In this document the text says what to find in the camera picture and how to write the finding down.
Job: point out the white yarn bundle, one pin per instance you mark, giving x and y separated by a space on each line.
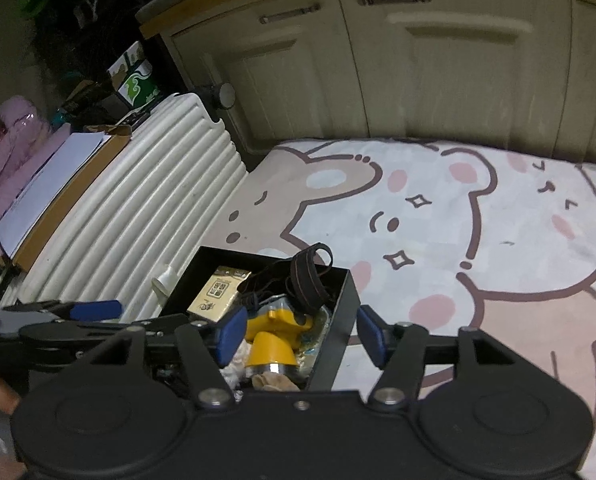
232 367

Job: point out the black box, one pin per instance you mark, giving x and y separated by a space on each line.
340 305

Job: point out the brown fabric flower hair clip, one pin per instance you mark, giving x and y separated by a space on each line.
275 384

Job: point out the pink cloth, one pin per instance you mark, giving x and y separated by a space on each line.
12 150

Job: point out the bear printed blanket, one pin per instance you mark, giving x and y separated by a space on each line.
503 240

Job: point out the white paper sheets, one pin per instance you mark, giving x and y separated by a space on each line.
47 185

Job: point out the cream cabinet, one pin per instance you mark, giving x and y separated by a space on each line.
428 75

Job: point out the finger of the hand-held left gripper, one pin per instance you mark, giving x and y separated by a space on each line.
95 310
102 329

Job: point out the cream and gold small pack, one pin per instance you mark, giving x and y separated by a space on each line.
217 294

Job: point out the green and white box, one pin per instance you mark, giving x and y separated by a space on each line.
140 85

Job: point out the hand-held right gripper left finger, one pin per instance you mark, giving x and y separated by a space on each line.
230 336

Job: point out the white ribbed radiator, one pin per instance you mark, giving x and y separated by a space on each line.
142 200

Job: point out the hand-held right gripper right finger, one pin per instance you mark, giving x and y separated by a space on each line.
370 335

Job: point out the brown cardboard box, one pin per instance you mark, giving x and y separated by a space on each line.
77 195

